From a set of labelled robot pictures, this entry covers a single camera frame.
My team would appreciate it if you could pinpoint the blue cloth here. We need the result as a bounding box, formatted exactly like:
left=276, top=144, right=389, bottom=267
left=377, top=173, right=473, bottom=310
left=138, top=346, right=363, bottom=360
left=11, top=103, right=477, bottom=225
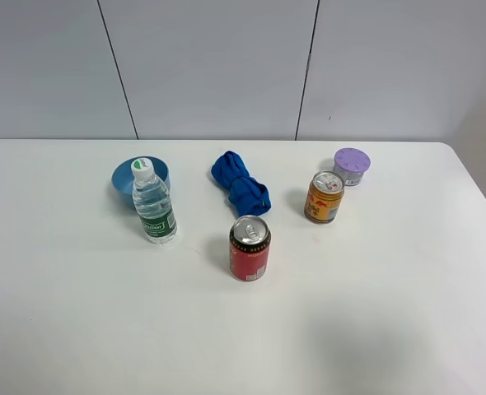
left=211, top=151, right=272, bottom=216

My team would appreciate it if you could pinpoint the red soda can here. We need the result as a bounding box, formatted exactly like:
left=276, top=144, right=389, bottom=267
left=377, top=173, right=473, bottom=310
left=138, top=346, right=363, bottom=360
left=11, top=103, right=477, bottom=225
left=229, top=215, right=271, bottom=281

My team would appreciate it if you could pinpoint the gold energy drink can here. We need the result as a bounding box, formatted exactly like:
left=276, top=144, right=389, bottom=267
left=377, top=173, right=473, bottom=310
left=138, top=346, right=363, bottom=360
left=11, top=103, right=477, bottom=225
left=304, top=171, right=345, bottom=224

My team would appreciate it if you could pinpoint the clear water bottle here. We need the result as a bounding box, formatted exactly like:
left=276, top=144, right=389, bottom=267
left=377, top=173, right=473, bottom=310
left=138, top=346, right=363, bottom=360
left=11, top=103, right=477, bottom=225
left=131, top=157, right=177, bottom=244

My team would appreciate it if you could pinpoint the purple lidded small jar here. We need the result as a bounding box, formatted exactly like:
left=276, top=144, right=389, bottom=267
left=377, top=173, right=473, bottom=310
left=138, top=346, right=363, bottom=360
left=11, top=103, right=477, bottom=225
left=333, top=147, right=371, bottom=187

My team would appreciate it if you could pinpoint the blue bowl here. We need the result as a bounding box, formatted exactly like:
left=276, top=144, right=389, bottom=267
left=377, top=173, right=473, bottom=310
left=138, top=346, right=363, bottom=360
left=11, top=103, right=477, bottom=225
left=111, top=156, right=171, bottom=211

